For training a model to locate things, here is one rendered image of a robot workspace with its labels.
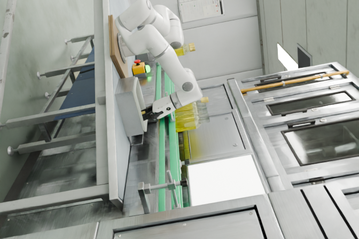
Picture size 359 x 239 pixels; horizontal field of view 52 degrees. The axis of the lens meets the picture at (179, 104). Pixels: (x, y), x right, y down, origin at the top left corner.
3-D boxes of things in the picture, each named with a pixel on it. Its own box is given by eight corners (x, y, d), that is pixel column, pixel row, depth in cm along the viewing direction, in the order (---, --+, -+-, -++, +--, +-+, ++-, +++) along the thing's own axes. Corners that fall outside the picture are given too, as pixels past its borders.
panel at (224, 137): (192, 234, 144) (278, 220, 143) (190, 229, 143) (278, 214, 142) (181, 122, 225) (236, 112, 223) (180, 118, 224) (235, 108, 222)
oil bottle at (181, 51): (161, 59, 297) (196, 53, 296) (160, 53, 294) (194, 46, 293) (161, 57, 302) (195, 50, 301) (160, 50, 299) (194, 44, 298)
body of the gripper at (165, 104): (180, 112, 165) (157, 122, 167) (178, 102, 174) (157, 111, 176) (172, 99, 162) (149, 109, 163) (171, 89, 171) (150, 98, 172)
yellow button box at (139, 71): (133, 79, 220) (146, 76, 220) (131, 67, 217) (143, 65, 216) (134, 74, 226) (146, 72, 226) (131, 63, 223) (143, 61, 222)
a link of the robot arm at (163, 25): (142, 29, 167) (139, 4, 175) (172, 53, 185) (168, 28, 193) (158, 19, 163) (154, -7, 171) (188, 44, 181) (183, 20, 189)
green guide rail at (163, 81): (156, 106, 188) (171, 103, 188) (155, 104, 187) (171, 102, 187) (158, 22, 344) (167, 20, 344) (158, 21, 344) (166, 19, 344)
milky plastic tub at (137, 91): (127, 137, 168) (146, 134, 168) (115, 94, 158) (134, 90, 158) (131, 119, 184) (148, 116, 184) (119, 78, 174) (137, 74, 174)
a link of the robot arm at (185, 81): (154, 53, 161) (183, 86, 169) (153, 63, 150) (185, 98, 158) (168, 41, 159) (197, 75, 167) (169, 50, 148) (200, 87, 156)
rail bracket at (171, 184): (130, 221, 130) (193, 210, 129) (118, 184, 123) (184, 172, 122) (131, 211, 134) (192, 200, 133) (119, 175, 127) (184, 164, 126)
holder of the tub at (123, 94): (130, 146, 171) (146, 143, 171) (114, 94, 159) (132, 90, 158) (132, 128, 186) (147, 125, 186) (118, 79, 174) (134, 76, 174)
